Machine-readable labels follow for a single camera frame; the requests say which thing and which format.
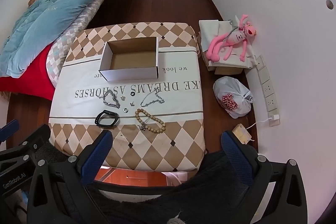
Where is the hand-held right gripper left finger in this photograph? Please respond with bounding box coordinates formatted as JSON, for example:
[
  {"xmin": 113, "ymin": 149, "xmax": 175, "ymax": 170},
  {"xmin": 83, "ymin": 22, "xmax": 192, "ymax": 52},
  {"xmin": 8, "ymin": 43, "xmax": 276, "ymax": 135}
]
[{"xmin": 26, "ymin": 130, "xmax": 114, "ymax": 224}]

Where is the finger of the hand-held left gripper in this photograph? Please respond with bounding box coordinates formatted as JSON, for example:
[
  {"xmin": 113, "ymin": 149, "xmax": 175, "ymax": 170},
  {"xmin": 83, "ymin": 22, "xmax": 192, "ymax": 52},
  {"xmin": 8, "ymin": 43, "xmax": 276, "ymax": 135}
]
[
  {"xmin": 0, "ymin": 119, "xmax": 20, "ymax": 143},
  {"xmin": 0, "ymin": 124, "xmax": 51, "ymax": 162}
]

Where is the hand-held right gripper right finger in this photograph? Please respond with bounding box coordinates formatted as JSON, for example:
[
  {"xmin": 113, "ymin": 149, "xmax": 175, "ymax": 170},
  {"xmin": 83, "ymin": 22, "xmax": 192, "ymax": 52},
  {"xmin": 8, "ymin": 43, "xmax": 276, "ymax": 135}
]
[{"xmin": 220, "ymin": 131, "xmax": 308, "ymax": 224}]

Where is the black smart band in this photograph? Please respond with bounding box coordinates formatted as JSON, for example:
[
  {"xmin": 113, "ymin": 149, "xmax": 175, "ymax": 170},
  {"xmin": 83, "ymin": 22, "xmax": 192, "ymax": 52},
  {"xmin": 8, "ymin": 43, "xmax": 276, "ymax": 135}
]
[{"xmin": 94, "ymin": 110, "xmax": 119, "ymax": 128}]

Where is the thick silver chain bracelet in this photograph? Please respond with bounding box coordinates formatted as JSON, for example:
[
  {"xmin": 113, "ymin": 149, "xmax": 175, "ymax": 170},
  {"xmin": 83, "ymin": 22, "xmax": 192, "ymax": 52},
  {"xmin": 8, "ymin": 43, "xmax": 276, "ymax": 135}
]
[{"xmin": 102, "ymin": 90, "xmax": 121, "ymax": 109}]

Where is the wooden bead bracelet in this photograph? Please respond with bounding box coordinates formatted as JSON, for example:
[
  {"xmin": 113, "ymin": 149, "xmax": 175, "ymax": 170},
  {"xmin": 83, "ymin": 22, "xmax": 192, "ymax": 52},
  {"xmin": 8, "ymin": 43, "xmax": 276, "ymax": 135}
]
[{"xmin": 135, "ymin": 108, "xmax": 167, "ymax": 133}]

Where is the thin silver chain necklace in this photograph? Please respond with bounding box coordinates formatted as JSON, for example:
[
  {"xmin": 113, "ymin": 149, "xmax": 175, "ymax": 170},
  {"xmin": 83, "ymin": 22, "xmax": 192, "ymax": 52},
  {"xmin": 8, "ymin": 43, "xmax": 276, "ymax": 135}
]
[{"xmin": 140, "ymin": 90, "xmax": 165, "ymax": 108}]

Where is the white cardboard box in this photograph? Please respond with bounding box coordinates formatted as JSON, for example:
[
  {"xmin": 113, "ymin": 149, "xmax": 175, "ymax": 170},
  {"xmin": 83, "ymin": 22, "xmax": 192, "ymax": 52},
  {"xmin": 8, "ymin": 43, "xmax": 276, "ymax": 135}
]
[{"xmin": 99, "ymin": 36, "xmax": 159, "ymax": 82}]

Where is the wooden block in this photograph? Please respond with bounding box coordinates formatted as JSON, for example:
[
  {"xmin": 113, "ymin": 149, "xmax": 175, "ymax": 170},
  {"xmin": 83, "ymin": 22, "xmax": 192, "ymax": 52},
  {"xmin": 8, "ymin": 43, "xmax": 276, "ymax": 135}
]
[{"xmin": 231, "ymin": 123, "xmax": 253, "ymax": 145}]

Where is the orange stool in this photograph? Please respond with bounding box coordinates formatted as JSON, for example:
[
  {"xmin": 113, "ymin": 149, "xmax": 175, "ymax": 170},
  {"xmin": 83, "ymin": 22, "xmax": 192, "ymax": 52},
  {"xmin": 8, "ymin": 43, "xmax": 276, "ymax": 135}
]
[{"xmin": 94, "ymin": 165, "xmax": 169, "ymax": 187}]

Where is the red blanket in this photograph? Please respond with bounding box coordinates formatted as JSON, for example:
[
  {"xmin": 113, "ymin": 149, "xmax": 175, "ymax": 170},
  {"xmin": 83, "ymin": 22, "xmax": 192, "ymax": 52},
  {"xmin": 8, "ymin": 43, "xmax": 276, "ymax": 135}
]
[{"xmin": 0, "ymin": 44, "xmax": 57, "ymax": 101}]

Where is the white plastic bag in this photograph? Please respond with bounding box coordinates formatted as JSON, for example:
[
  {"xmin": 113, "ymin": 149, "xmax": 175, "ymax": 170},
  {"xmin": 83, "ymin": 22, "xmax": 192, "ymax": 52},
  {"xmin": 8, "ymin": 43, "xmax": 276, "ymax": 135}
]
[{"xmin": 213, "ymin": 76, "xmax": 255, "ymax": 119}]

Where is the checkered mattress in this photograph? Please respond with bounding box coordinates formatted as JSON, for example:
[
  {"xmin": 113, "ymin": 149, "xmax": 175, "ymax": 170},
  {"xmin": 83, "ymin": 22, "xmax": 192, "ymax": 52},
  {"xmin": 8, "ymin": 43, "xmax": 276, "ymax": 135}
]
[{"xmin": 46, "ymin": 0, "xmax": 135, "ymax": 88}]

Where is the diamond-patterned printed cloth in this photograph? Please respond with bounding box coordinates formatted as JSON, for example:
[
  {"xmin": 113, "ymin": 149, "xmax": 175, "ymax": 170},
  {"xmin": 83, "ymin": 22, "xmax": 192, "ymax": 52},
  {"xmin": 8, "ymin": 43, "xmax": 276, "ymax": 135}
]
[{"xmin": 49, "ymin": 22, "xmax": 205, "ymax": 172}]

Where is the pink plush toy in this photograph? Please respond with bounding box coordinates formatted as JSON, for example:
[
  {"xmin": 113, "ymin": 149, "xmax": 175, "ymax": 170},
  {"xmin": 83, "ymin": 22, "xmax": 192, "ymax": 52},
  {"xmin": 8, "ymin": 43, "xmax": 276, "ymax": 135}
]
[{"xmin": 205, "ymin": 14, "xmax": 257, "ymax": 63}]

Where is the light blue quilt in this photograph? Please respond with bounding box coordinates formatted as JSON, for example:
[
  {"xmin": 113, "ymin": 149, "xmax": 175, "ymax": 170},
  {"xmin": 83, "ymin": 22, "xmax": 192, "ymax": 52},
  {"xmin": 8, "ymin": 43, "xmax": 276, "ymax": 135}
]
[{"xmin": 0, "ymin": 0, "xmax": 140, "ymax": 79}]

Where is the white cable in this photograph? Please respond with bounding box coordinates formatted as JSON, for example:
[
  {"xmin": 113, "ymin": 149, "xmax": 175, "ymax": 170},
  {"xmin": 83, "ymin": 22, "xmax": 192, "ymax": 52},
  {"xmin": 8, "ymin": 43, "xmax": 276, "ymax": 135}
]
[{"xmin": 246, "ymin": 118, "xmax": 272, "ymax": 141}]

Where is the white wall socket strip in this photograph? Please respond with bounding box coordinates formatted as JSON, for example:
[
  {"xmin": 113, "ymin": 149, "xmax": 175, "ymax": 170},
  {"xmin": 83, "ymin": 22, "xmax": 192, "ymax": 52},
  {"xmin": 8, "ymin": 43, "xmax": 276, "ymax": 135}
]
[{"xmin": 256, "ymin": 54, "xmax": 281, "ymax": 127}]

